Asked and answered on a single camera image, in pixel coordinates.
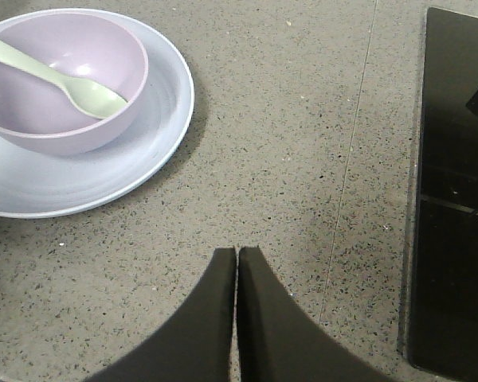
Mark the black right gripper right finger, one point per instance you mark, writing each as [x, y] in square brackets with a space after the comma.
[277, 341]

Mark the black glass cooktop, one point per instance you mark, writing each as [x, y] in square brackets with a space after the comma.
[442, 327]

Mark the light blue plate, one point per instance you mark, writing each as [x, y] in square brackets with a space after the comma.
[34, 185]

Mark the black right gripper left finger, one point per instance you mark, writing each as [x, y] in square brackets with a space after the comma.
[194, 343]

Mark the mint green plastic spoon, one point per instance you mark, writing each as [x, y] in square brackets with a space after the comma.
[87, 96]

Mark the purple plastic bowl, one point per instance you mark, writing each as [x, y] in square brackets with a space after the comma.
[38, 116]

